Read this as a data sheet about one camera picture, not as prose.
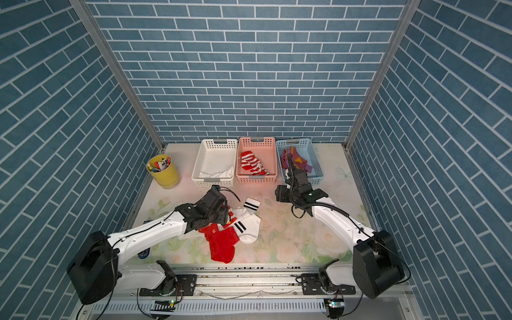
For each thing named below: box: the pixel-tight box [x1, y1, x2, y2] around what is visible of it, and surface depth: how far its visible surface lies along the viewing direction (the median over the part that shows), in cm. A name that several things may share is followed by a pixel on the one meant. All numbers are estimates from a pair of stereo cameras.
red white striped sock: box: [240, 150, 270, 176], surface depth 110 cm
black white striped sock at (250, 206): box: [234, 197, 262, 219], surface depth 96 cm
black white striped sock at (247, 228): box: [233, 213, 262, 244], surface depth 90 cm
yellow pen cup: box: [146, 154, 180, 190], surface depth 97 cm
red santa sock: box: [198, 217, 240, 264], surface depth 85 cm
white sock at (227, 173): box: [198, 166, 235, 179], surface depth 106 cm
